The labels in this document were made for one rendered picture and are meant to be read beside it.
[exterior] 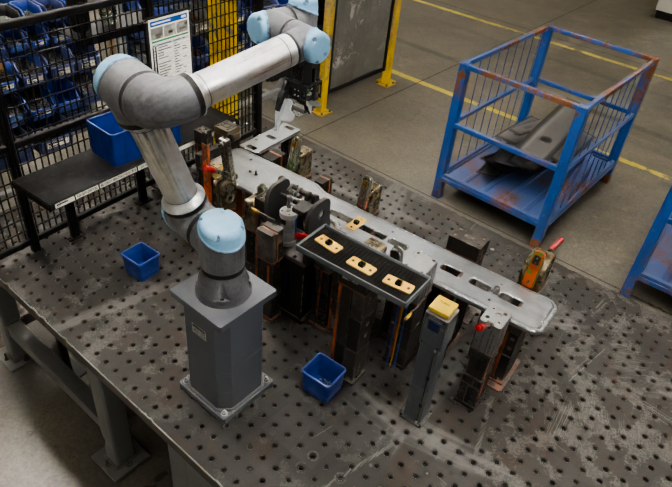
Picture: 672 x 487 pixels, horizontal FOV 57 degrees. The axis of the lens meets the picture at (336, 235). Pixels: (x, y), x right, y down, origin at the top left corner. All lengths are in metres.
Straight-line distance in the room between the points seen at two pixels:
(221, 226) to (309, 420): 0.68
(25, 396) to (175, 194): 1.66
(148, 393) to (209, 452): 0.29
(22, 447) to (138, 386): 0.94
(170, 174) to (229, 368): 0.57
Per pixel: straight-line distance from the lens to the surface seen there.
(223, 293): 1.63
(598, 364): 2.34
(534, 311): 1.96
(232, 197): 2.27
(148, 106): 1.30
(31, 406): 2.99
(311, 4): 1.62
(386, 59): 5.71
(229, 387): 1.83
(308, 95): 1.71
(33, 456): 2.83
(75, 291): 2.38
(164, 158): 1.50
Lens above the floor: 2.24
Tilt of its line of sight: 37 degrees down
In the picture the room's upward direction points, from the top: 6 degrees clockwise
